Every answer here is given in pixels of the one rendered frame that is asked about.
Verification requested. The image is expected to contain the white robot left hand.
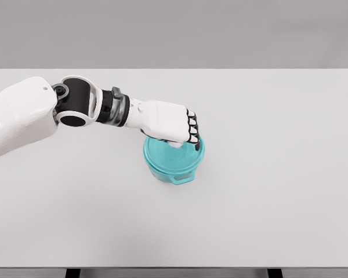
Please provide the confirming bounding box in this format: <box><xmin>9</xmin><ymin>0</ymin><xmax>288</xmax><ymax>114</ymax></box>
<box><xmin>139</xmin><ymin>100</ymin><xmax>201</xmax><ymax>152</ymax></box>

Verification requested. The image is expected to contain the teal pot lid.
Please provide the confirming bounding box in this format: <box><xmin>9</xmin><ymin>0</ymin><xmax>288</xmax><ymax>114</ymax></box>
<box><xmin>143</xmin><ymin>134</ymin><xmax>206</xmax><ymax>176</ymax></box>

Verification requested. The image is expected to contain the teal pot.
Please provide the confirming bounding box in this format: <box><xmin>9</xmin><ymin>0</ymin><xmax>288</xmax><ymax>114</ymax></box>
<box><xmin>144</xmin><ymin>136</ymin><xmax>206</xmax><ymax>186</ymax></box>

